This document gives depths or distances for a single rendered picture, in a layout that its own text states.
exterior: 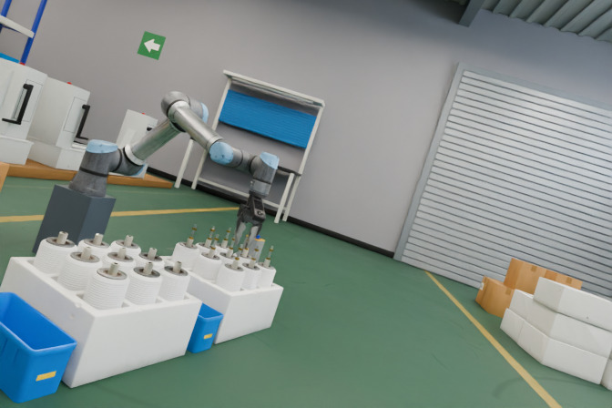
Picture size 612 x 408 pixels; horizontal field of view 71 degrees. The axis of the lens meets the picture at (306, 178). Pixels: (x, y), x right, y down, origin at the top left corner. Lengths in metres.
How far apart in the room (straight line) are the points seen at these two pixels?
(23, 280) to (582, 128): 6.87
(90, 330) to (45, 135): 3.26
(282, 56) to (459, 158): 3.15
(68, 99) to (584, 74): 6.64
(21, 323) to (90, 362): 0.22
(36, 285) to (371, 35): 6.30
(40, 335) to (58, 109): 3.17
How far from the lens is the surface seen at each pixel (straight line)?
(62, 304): 1.27
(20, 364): 1.16
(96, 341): 1.22
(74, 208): 2.02
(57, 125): 4.26
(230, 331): 1.69
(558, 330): 3.48
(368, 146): 6.64
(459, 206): 6.63
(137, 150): 2.06
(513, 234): 6.85
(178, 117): 1.74
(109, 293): 1.22
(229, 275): 1.62
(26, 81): 3.84
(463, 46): 7.16
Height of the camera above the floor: 0.64
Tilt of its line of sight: 1 degrees up
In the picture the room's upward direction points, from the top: 19 degrees clockwise
